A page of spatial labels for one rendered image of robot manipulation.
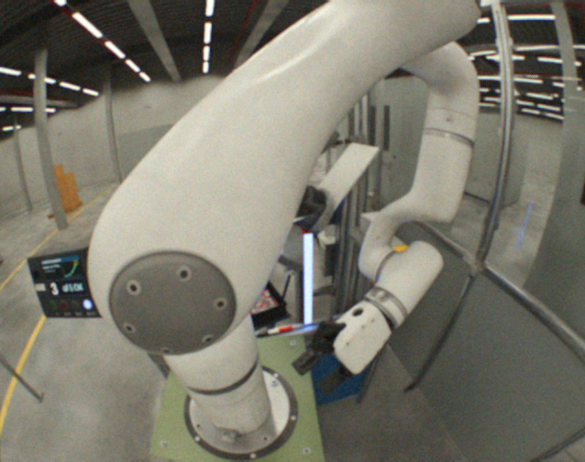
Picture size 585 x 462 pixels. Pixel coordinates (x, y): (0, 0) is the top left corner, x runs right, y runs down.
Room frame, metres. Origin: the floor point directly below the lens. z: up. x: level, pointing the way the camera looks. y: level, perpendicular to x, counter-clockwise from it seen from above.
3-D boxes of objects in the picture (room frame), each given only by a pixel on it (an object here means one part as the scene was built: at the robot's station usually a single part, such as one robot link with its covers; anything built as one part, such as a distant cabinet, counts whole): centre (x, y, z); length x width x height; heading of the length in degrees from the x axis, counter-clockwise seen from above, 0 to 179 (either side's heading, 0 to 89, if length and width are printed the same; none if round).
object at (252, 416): (0.18, 0.11, 1.10); 0.19 x 0.19 x 0.18
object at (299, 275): (1.03, -0.03, 0.46); 0.09 x 0.05 x 0.91; 13
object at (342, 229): (1.08, -0.26, 0.58); 0.09 x 0.05 x 1.15; 13
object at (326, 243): (1.17, -0.24, 0.73); 0.15 x 0.09 x 0.22; 103
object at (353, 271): (1.41, -0.44, 0.90); 0.08 x 0.06 x 1.80; 48
